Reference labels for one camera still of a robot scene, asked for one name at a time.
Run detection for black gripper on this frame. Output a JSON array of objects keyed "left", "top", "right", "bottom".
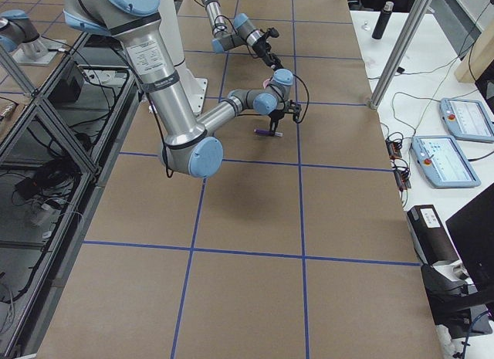
[
  {"left": 269, "top": 107, "right": 289, "bottom": 137},
  {"left": 252, "top": 37, "right": 281, "bottom": 70}
]

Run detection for black monitor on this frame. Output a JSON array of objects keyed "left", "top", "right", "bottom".
[{"left": 446, "top": 185, "right": 493, "bottom": 289}]

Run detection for small circuit boards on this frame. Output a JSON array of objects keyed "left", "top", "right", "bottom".
[{"left": 385, "top": 138, "right": 411, "bottom": 192}]

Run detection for teach pendant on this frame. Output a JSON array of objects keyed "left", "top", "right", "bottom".
[
  {"left": 439, "top": 98, "right": 493, "bottom": 143},
  {"left": 411, "top": 135, "right": 481, "bottom": 188}
]

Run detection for aluminium frame post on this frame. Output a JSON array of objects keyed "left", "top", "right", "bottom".
[{"left": 368, "top": 0, "right": 432, "bottom": 110}]

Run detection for purple marker pen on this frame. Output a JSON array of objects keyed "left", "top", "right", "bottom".
[{"left": 254, "top": 129, "right": 283, "bottom": 137}]

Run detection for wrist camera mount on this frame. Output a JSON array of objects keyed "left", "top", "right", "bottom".
[
  {"left": 261, "top": 27, "right": 279, "bottom": 42},
  {"left": 285, "top": 100, "right": 302, "bottom": 124}
]

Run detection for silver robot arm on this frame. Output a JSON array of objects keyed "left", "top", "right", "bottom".
[
  {"left": 64, "top": 0, "right": 299, "bottom": 178},
  {"left": 201, "top": 0, "right": 283, "bottom": 70}
]

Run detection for near teach pendant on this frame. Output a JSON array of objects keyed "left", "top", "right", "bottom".
[{"left": 411, "top": 135, "right": 481, "bottom": 188}]

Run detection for far teach pendant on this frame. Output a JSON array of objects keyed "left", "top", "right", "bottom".
[{"left": 439, "top": 98, "right": 493, "bottom": 143}]

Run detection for white camera pillar base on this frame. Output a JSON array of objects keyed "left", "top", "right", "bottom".
[{"left": 159, "top": 0, "right": 208, "bottom": 117}]

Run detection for black water bottle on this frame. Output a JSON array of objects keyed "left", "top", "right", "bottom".
[{"left": 371, "top": 1, "right": 394, "bottom": 39}]

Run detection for black brown box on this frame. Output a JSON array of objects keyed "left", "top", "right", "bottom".
[{"left": 406, "top": 205, "right": 460, "bottom": 266}]

